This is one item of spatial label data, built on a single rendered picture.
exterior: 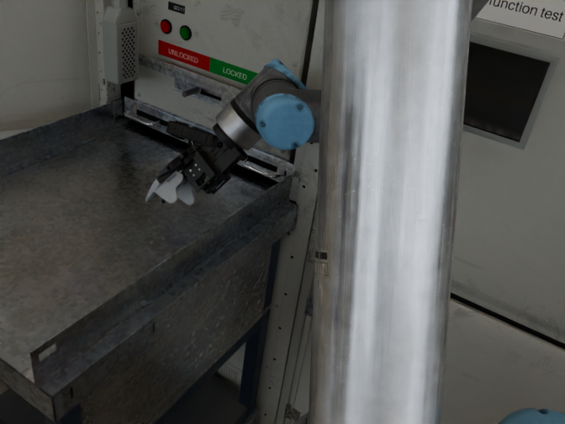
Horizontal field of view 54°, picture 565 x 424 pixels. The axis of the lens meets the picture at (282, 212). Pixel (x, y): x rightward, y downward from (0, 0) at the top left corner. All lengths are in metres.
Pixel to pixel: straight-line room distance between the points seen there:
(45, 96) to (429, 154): 1.31
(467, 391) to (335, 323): 0.93
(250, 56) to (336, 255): 0.91
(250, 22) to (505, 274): 0.74
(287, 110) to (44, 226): 0.55
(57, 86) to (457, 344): 1.17
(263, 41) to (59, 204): 0.56
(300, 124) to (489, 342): 0.61
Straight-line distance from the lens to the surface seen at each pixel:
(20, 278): 1.08
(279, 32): 1.24
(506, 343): 1.23
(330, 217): 0.42
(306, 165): 1.23
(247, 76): 1.30
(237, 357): 1.69
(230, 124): 1.05
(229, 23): 1.31
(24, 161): 1.43
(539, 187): 1.06
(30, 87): 1.59
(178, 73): 1.38
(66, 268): 1.08
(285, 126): 0.91
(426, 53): 0.41
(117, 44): 1.40
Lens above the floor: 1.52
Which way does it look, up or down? 32 degrees down
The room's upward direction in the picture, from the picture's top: 9 degrees clockwise
